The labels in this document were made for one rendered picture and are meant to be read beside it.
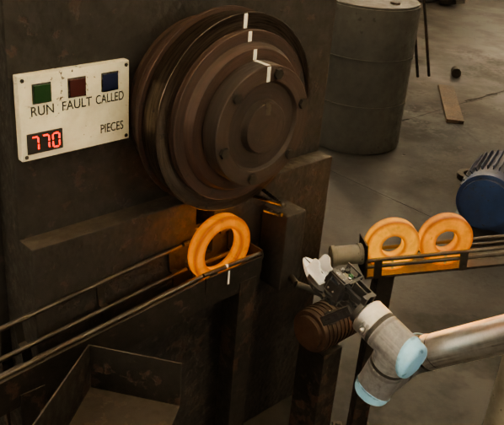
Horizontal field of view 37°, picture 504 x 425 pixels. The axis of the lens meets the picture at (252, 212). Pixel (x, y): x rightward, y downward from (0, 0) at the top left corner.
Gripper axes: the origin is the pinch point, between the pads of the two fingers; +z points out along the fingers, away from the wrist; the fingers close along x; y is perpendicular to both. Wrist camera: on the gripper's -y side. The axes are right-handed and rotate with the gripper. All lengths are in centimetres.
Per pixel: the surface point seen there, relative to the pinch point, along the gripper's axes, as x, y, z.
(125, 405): 56, -13, -7
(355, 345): -69, -80, 7
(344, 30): -207, -52, 162
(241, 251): 7.1, -6.8, 15.1
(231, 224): 11.3, 2.0, 17.8
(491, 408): -46, -33, -48
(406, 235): -34.9, 0.8, -4.9
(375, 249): -28.1, -4.7, -1.6
